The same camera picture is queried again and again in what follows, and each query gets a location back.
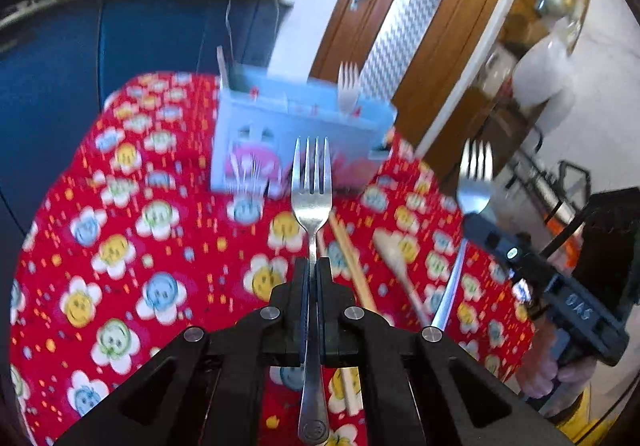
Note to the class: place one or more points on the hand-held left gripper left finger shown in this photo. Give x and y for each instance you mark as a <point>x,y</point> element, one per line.
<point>299,306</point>

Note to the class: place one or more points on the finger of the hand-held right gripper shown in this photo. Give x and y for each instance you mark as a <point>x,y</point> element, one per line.
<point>492,238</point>

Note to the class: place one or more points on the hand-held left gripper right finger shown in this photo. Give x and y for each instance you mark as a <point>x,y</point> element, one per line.
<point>325,311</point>

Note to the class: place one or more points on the metal fork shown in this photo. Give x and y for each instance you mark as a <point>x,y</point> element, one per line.
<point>475,196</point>
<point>310,196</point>

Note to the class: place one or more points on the white spoon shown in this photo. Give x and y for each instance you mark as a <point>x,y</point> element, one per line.
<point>392,246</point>

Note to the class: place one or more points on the light blue utensil box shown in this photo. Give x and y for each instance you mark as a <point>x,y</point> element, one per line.
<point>260,111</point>

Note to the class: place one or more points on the person's right hand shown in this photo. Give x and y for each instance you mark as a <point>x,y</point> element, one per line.
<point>540,371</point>

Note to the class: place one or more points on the black metal rack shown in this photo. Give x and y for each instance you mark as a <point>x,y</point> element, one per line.
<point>540,176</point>

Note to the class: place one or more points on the red smiley flower tablecloth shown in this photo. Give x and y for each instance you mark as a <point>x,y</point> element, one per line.
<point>165,206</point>

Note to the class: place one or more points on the white plastic bag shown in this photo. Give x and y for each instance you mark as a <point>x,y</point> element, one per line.
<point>542,76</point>

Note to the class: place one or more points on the wooden shelf unit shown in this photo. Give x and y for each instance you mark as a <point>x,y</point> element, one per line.
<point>530,21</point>

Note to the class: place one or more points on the blue kitchen counter cabinet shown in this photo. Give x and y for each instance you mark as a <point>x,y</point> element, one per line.
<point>125,36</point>

